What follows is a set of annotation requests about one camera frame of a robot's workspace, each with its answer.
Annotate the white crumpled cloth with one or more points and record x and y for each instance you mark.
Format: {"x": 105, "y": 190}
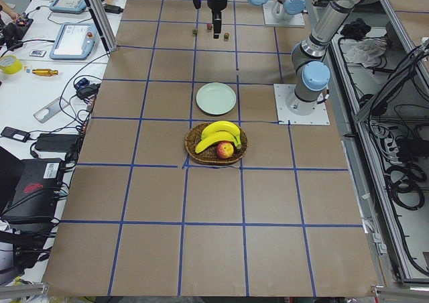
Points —
{"x": 368, "y": 52}

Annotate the black power adapter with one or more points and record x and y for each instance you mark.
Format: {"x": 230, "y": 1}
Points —
{"x": 53, "y": 142}

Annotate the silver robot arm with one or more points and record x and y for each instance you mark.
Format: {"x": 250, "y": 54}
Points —
{"x": 286, "y": 10}
{"x": 312, "y": 74}

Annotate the teach pendant tablet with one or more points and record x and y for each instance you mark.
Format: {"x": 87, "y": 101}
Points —
{"x": 68, "y": 6}
{"x": 74, "y": 41}

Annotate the aluminium frame post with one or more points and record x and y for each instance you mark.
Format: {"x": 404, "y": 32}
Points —
{"x": 102, "y": 24}

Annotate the metal bracket plate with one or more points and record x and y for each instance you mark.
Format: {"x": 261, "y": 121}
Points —
{"x": 50, "y": 110}

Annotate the brown wicker basket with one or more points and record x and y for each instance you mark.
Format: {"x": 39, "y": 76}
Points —
{"x": 209, "y": 156}

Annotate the black red computer box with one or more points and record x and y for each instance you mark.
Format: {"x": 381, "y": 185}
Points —
{"x": 29, "y": 187}

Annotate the yellow tape roll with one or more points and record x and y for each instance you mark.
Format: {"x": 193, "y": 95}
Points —
{"x": 10, "y": 65}

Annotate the red yellow apple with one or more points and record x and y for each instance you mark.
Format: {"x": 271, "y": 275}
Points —
{"x": 225, "y": 150}

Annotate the yellow banana bunch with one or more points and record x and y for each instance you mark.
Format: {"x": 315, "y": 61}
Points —
{"x": 217, "y": 132}

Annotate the far teach pendant tablet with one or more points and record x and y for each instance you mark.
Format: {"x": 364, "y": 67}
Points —
{"x": 68, "y": 6}

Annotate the black cloth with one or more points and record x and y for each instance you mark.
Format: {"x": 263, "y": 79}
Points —
{"x": 356, "y": 30}

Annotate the near teach pendant tablet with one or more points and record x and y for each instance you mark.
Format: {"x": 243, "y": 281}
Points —
{"x": 74, "y": 41}

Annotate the light green plate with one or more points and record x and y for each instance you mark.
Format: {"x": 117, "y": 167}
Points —
{"x": 216, "y": 98}

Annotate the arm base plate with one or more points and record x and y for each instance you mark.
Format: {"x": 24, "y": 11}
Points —
{"x": 293, "y": 111}
{"x": 298, "y": 21}

